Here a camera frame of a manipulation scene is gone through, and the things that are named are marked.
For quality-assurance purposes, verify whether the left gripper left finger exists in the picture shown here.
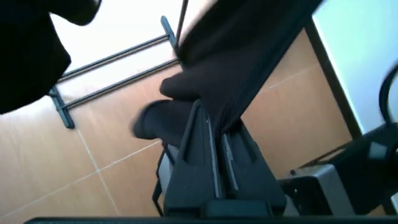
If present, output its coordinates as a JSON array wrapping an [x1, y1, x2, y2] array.
[[163, 99, 223, 218]]

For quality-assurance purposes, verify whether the black cable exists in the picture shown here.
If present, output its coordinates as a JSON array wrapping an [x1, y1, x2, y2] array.
[[378, 62, 398, 125]]

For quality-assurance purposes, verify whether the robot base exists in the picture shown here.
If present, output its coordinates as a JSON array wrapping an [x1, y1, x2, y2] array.
[[152, 123, 398, 218]]

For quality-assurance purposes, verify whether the black clothes rack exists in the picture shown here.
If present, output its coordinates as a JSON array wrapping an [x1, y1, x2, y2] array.
[[48, 0, 190, 130]]

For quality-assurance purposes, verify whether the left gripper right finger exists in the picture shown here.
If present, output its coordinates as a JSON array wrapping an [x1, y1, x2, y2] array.
[[219, 119, 287, 218]]

